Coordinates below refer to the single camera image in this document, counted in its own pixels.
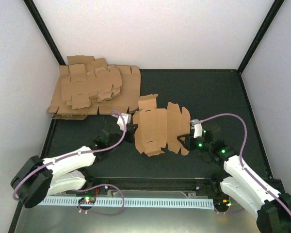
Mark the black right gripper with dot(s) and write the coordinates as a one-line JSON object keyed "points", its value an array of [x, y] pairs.
{"points": [[189, 144]]}

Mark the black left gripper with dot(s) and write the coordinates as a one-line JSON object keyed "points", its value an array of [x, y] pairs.
{"points": [[131, 128]]}

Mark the brown cardboard box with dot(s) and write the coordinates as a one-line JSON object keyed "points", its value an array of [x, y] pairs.
{"points": [[159, 128]]}

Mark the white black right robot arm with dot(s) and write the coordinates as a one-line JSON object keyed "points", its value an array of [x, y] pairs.
{"points": [[270, 207]]}

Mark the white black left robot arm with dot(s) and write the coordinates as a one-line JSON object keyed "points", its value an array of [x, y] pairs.
{"points": [[40, 178]]}

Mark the stack of flat cardboard blanks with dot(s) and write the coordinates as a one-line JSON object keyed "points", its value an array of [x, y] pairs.
{"points": [[90, 86]]}

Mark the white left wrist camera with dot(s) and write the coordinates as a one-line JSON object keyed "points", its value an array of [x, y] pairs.
{"points": [[123, 120]]}

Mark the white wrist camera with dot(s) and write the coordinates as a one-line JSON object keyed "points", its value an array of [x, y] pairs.
{"points": [[196, 128], [123, 120]]}

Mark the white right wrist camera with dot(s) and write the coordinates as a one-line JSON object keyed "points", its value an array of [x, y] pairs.
{"points": [[196, 128]]}

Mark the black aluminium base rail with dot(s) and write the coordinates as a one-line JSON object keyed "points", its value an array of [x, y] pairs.
{"points": [[202, 186]]}

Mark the white slotted cable duct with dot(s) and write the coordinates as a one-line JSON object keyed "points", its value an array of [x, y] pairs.
{"points": [[128, 202]]}

